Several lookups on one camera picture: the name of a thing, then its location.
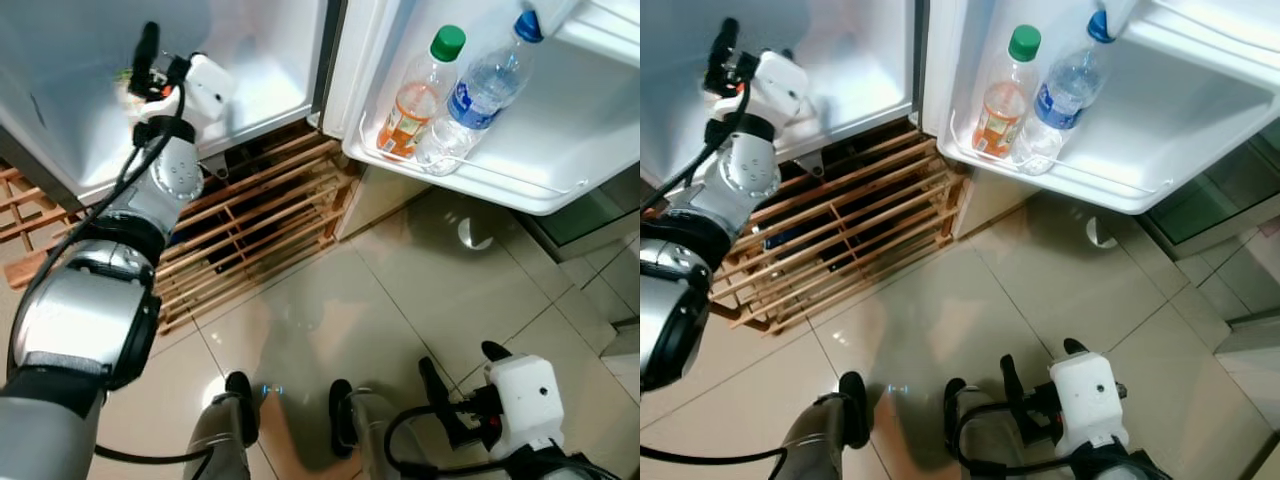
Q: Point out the beige corner counter cabinet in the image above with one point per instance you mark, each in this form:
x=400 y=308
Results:
x=375 y=205
x=985 y=205

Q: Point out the dark green glass door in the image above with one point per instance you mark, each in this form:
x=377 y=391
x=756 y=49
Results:
x=1220 y=200
x=600 y=215

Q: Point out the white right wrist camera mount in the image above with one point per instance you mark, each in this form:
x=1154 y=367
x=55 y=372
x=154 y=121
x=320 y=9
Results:
x=525 y=405
x=1088 y=400

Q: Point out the stainless steel mini fridge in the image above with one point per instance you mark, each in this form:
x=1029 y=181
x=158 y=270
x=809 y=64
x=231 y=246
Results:
x=100 y=90
x=850 y=80

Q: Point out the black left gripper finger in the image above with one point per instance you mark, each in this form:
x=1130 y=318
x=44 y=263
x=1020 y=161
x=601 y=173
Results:
x=148 y=48
x=727 y=45

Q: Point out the green cap orange label bottle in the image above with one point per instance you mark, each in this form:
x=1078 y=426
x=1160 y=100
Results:
x=1005 y=100
x=420 y=100

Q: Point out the wooden wine rack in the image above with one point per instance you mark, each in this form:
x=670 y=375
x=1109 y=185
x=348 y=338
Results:
x=260 y=220
x=850 y=225

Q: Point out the grey left robot leg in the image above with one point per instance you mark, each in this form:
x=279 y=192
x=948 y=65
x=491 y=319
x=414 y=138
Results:
x=225 y=430
x=835 y=430

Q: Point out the steel fridge door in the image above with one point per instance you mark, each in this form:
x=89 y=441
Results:
x=1170 y=120
x=560 y=130

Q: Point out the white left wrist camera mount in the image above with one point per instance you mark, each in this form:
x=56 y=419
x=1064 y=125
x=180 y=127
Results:
x=210 y=88
x=785 y=85

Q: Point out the blue cap water bottle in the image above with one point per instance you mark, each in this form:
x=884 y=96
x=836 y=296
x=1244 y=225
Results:
x=1065 y=95
x=480 y=95

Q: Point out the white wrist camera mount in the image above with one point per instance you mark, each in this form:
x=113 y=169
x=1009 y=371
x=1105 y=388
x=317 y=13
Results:
x=525 y=405
x=1088 y=400
x=785 y=85
x=210 y=88

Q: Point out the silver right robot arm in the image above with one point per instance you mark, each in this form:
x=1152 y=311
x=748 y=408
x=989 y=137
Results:
x=560 y=468
x=1115 y=468

